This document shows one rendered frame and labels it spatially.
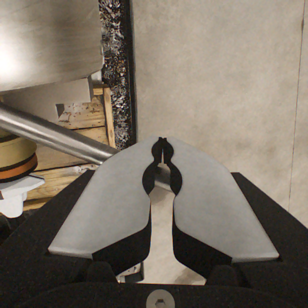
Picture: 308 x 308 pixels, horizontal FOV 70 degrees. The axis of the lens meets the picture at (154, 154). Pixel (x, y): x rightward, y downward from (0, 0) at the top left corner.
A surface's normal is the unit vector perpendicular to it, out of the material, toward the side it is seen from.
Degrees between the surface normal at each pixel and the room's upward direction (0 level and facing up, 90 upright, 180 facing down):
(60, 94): 9
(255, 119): 0
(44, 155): 0
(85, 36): 59
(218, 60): 0
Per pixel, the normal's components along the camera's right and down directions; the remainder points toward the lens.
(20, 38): 0.78, 0.30
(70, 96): 0.15, 0.48
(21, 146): 0.92, 0.19
